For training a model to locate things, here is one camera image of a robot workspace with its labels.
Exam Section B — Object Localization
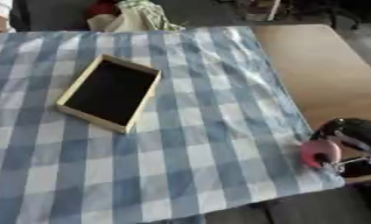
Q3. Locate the tan cardboard box black inside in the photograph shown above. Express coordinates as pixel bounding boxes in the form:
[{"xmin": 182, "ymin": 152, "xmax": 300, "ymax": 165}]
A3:
[{"xmin": 55, "ymin": 53, "xmax": 165, "ymax": 135}]

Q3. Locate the pink ring toy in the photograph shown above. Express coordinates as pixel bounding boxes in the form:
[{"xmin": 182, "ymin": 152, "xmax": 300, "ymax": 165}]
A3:
[{"xmin": 298, "ymin": 139, "xmax": 344, "ymax": 169}]

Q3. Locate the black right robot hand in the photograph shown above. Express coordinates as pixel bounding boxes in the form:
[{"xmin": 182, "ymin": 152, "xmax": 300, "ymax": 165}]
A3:
[{"xmin": 309, "ymin": 117, "xmax": 371, "ymax": 179}]

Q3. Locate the green white checked cloth bundle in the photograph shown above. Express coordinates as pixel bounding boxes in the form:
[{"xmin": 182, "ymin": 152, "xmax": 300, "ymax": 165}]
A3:
[{"xmin": 86, "ymin": 0, "xmax": 187, "ymax": 33}]

